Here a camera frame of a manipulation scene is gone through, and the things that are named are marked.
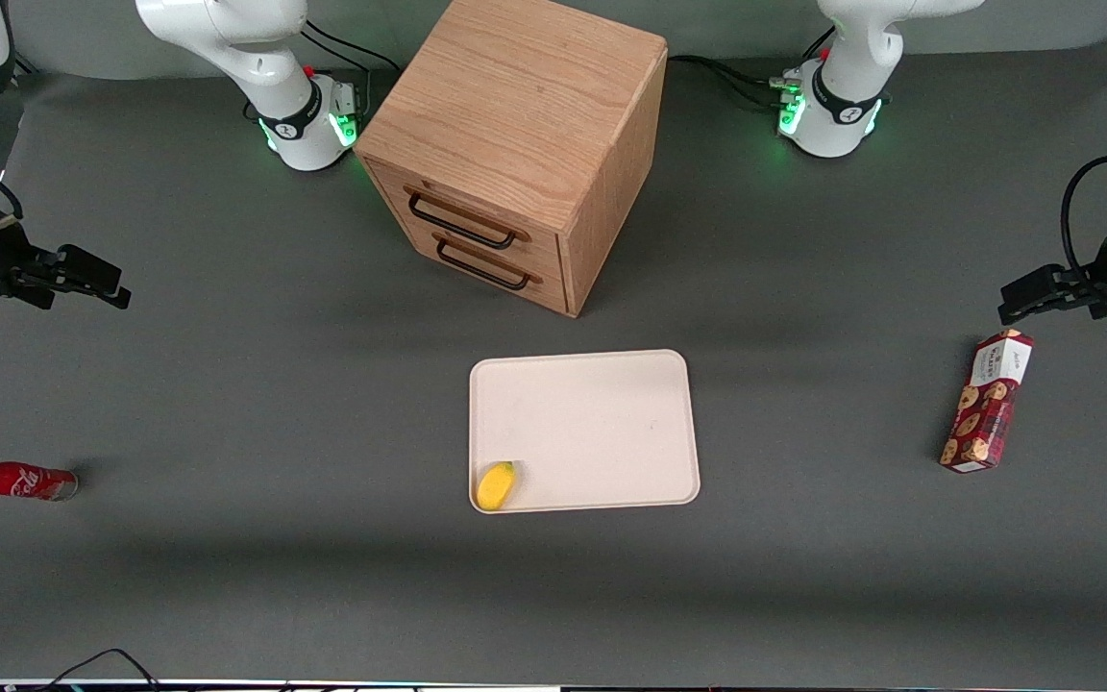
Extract red cookie box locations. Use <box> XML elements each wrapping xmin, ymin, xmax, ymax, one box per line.
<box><xmin>939</xmin><ymin>329</ymin><xmax>1036</xmax><ymax>475</ymax></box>

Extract black right arm base cables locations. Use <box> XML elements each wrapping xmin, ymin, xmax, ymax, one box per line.
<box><xmin>243</xmin><ymin>19</ymin><xmax>403</xmax><ymax>122</ymax></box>

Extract black arm base cables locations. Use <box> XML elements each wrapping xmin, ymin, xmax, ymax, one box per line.
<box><xmin>666</xmin><ymin>27</ymin><xmax>838</xmax><ymax>109</ymax></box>
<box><xmin>243</xmin><ymin>19</ymin><xmax>403</xmax><ymax>122</ymax></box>

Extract thin black table-edge cable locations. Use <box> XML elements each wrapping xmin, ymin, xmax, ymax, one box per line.
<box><xmin>33</xmin><ymin>648</ymin><xmax>162</xmax><ymax>692</ymax></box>

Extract black drawer handle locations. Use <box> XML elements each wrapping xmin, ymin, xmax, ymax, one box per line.
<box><xmin>432</xmin><ymin>235</ymin><xmax>545</xmax><ymax>292</ymax></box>
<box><xmin>405</xmin><ymin>186</ymin><xmax>531</xmax><ymax>251</ymax></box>

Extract beige plastic tray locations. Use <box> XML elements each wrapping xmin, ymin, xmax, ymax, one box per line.
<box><xmin>468</xmin><ymin>349</ymin><xmax>701</xmax><ymax>515</ymax></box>

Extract red coke bottle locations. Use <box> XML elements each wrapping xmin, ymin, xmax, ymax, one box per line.
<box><xmin>0</xmin><ymin>460</ymin><xmax>80</xmax><ymax>503</ymax></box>

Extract yellow toy mango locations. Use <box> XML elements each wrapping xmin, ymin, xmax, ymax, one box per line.
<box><xmin>476</xmin><ymin>461</ymin><xmax>518</xmax><ymax>511</ymax></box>

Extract wooden two-drawer cabinet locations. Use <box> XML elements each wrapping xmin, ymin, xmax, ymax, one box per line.
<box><xmin>354</xmin><ymin>0</ymin><xmax>669</xmax><ymax>319</ymax></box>

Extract black left arm base cables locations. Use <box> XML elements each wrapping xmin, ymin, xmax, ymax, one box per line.
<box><xmin>666</xmin><ymin>27</ymin><xmax>838</xmax><ymax>109</ymax></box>

